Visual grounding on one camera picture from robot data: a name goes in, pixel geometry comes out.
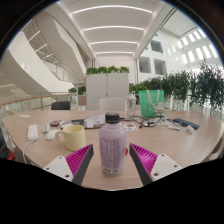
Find black chair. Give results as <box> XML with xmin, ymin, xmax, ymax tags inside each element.
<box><xmin>50</xmin><ymin>100</ymin><xmax>72</xmax><ymax>111</ymax></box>

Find small grey-white oval device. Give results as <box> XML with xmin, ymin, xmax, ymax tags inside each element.
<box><xmin>41</xmin><ymin>123</ymin><xmax>51</xmax><ymax>134</ymax></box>

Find dark blue flat case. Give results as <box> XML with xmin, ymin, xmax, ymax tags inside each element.
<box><xmin>172</xmin><ymin>117</ymin><xmax>201</xmax><ymax>130</ymax></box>

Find white power strip cable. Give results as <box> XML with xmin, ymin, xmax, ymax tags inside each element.
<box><xmin>22</xmin><ymin>139</ymin><xmax>34</xmax><ymax>164</ymax></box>

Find black notebook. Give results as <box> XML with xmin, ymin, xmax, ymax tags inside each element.
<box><xmin>70</xmin><ymin>118</ymin><xmax>88</xmax><ymax>127</ymax></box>

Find white printed packet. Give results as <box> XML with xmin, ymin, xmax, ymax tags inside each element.
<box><xmin>59</xmin><ymin>120</ymin><xmax>74</xmax><ymax>129</ymax></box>

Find purple drink bottle black cap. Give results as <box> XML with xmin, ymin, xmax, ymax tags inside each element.
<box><xmin>98</xmin><ymin>112</ymin><xmax>128</xmax><ymax>178</ymax></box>

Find small white wedge-shaped object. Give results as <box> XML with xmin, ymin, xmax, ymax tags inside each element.
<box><xmin>185</xmin><ymin>124</ymin><xmax>196</xmax><ymax>134</ymax></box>

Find white cabinet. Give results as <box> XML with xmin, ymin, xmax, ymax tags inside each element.
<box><xmin>85</xmin><ymin>72</ymin><xmax>130</xmax><ymax>112</ymax></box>

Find small white folded packet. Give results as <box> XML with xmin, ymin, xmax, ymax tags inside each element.
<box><xmin>167</xmin><ymin>122</ymin><xmax>182</xmax><ymax>131</ymax></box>

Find glass railing with wooden handrail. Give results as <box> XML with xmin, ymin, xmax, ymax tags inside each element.
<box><xmin>0</xmin><ymin>93</ymin><xmax>73</xmax><ymax>116</ymax></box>

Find white power strip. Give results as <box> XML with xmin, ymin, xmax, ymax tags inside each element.
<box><xmin>27</xmin><ymin>124</ymin><xmax>40</xmax><ymax>142</ymax></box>

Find pale yellow mug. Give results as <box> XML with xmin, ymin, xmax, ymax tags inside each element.
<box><xmin>54</xmin><ymin>124</ymin><xmax>87</xmax><ymax>152</ymax></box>

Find white computer mouse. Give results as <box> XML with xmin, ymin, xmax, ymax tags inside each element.
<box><xmin>44</xmin><ymin>129</ymin><xmax>61</xmax><ymax>141</ymax></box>

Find long green hedge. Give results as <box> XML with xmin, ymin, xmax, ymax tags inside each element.
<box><xmin>129</xmin><ymin>63</ymin><xmax>224</xmax><ymax>111</ymax></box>

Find green tote bag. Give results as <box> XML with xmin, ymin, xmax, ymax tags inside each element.
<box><xmin>138</xmin><ymin>89</ymin><xmax>167</xmax><ymax>119</ymax></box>

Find open printed booklet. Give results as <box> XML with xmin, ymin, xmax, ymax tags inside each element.
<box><xmin>83</xmin><ymin>112</ymin><xmax>107</xmax><ymax>129</ymax></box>

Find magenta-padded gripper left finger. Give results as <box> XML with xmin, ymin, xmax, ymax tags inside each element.
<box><xmin>43</xmin><ymin>143</ymin><xmax>95</xmax><ymax>187</ymax></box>

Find potted plants in planter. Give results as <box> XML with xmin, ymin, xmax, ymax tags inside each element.
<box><xmin>67</xmin><ymin>85</ymin><xmax>87</xmax><ymax>106</ymax></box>

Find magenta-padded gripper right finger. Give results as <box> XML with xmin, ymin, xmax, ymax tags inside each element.
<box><xmin>129</xmin><ymin>143</ymin><xmax>184</xmax><ymax>185</ymax></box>

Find green plants on cabinet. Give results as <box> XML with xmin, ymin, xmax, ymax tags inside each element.
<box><xmin>85</xmin><ymin>65</ymin><xmax>131</xmax><ymax>76</ymax></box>

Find group of ceiling light strips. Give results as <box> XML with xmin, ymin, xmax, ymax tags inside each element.
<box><xmin>71</xmin><ymin>3</ymin><xmax>154</xmax><ymax>56</ymax></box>

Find tangle of black cables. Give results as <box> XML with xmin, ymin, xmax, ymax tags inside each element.
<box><xmin>128</xmin><ymin>114</ymin><xmax>168</xmax><ymax>129</ymax></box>

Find clear bottle with white cap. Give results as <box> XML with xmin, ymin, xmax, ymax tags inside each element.
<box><xmin>125</xmin><ymin>90</ymin><xmax>138</xmax><ymax>120</ymax></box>

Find colourful sticker sheet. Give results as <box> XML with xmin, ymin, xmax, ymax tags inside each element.
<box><xmin>119</xmin><ymin>121</ymin><xmax>139</xmax><ymax>132</ymax></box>

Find white chair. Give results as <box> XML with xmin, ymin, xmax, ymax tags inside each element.
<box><xmin>98</xmin><ymin>97</ymin><xmax>128</xmax><ymax>113</ymax></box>

